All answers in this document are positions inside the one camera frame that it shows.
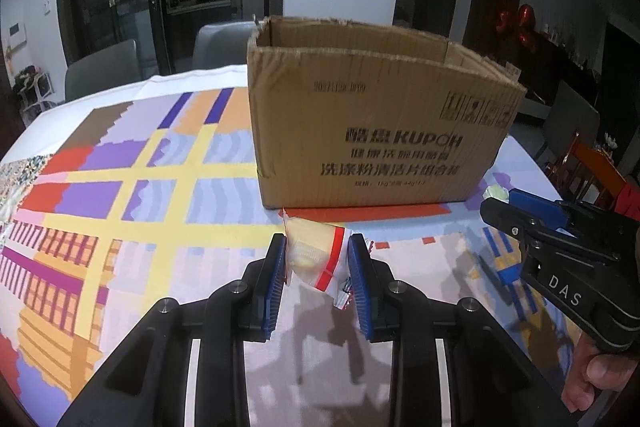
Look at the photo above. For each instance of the patterned floral placemat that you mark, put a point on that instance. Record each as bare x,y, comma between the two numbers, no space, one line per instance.
16,180

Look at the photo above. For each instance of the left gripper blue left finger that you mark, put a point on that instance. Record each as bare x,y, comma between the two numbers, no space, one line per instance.
143,382

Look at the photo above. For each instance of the white shoe rack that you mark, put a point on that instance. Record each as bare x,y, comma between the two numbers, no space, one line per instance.
32,90

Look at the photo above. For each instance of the grey chair right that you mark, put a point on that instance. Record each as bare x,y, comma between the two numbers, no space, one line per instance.
224,44

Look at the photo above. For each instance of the colourful patchwork tablecloth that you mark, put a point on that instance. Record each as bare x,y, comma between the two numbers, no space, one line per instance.
159,197

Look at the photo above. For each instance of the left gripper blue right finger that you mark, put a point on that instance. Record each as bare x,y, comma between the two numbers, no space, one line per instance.
491,382

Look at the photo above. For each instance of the clear red striped packet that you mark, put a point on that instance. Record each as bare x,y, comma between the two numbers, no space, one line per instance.
316,253

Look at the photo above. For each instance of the red wooden chair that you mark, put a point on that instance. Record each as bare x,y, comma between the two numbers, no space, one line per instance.
583,167

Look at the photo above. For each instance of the person's right hand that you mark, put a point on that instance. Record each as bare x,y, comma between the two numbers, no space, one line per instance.
591,370

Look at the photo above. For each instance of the light green wrapped candy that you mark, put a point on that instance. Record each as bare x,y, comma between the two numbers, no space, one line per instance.
496,191

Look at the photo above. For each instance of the dark grey side chair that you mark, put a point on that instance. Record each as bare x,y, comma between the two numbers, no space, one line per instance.
570,117

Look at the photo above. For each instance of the grey chair left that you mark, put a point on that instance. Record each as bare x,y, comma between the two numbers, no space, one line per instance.
106,69

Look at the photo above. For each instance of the brown cardboard box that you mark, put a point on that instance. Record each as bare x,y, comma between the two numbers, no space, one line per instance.
348,114

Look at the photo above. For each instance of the red heart balloons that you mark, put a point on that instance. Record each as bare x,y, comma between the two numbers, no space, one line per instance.
519,24

